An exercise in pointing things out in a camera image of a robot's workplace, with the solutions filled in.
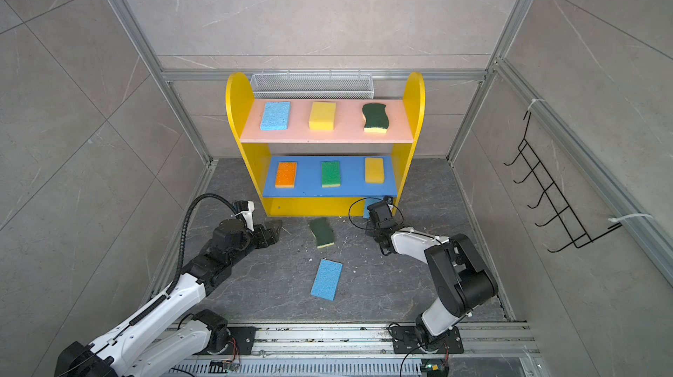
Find blue sponge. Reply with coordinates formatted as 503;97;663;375
310;259;343;301
362;197;381;219
260;102;291;132

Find yellow sponge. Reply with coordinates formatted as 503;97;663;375
308;102;337;132
365;157;386;184

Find bright green sponge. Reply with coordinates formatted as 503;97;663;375
321;161;341;188

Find orange sponge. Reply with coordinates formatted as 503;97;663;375
274;161;297;189

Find green scouring sponge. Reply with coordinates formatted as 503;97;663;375
362;103;390;134
310;217;335;248

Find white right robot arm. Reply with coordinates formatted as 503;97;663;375
366;201;499;351

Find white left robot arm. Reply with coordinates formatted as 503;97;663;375
54;219;282;376

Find pink upper shelf board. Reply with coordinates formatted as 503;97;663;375
241;100;413;144

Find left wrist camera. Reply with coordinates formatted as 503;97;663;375
232;201;255;231

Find black corrugated cable conduit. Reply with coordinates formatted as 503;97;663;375
165;193;238;294

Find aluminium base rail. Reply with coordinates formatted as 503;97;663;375
125;322;540;377

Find yellow shelf unit frame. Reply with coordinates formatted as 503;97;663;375
225;72;426;217

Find black wire hook rack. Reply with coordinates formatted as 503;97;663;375
503;112;622;254

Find aluminium frame profile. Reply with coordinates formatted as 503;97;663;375
107;0;213;166

